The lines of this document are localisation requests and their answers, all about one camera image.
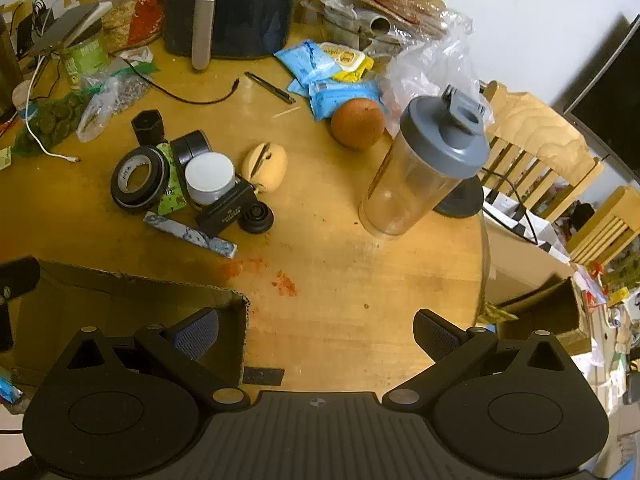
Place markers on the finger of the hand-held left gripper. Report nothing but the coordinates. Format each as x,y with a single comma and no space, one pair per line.
20,274

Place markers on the red snack bag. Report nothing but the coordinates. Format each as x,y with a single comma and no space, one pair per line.
147,15

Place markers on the bag of green discs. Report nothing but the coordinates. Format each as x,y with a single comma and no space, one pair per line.
52,120

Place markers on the metal tube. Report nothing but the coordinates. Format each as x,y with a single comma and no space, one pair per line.
379,24

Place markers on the black round base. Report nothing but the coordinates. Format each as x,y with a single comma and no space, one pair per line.
465,202

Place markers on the grey marbled bar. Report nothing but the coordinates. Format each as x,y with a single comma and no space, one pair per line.
190,235

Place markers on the pile of colourful clutter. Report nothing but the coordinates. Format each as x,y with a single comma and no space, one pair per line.
612,320

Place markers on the grey smartphone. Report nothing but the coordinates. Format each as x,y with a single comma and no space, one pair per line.
67,27

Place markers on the black tape strip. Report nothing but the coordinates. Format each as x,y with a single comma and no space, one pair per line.
262,376

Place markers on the white foil seal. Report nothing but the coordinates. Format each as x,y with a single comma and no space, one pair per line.
136,54

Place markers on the black monitor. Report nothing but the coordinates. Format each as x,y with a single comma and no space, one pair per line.
607,95

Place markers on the black power adapter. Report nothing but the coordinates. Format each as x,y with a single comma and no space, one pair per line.
22,27

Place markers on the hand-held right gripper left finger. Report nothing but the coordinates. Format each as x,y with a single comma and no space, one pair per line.
197,334

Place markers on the yellow wipes packet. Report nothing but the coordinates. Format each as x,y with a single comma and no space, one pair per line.
350,60

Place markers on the yellow earbud case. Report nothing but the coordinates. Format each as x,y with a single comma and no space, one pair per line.
265,167

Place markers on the green printed tube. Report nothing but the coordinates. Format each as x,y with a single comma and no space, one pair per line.
170,195

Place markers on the black round tin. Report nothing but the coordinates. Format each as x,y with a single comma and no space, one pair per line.
192,147

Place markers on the black rectangular box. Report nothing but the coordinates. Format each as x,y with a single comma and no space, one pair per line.
226,210

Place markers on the orange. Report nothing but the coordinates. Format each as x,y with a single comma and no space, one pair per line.
357,124

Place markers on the plastic bag of seeds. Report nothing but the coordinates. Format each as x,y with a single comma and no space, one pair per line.
117,92

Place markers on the brown cardboard box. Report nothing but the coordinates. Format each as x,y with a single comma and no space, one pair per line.
125,305
545,310

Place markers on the black pen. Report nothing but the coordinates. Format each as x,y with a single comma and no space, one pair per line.
270,87

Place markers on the wooden chair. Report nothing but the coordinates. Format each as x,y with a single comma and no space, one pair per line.
607,225
537,145

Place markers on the dark blue air fryer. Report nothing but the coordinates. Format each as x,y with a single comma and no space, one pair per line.
235,5

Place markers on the bag of oats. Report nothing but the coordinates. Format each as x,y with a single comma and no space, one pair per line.
120,25

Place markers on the light blue wipes packet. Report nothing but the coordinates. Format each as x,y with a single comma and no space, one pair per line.
345,97
305,62

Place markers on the blue snack packet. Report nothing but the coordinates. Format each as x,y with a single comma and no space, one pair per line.
9,387

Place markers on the black tape roll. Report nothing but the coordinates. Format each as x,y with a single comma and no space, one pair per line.
137,177

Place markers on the wooden toothpick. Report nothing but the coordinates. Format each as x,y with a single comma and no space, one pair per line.
286,112

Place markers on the small white cup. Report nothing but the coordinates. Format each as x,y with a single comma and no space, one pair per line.
22,95

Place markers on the white round jar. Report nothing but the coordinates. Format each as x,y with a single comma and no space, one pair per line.
209,175

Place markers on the black hexagonal cap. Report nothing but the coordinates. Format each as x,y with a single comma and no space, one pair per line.
148,127

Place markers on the small black round cap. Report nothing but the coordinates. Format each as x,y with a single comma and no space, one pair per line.
257,218

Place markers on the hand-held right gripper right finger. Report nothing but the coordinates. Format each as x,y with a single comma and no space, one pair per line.
434,332

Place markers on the clear shaker bottle grey lid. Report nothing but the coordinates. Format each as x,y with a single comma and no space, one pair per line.
415,180

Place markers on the green can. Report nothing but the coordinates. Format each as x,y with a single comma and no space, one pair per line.
85,62

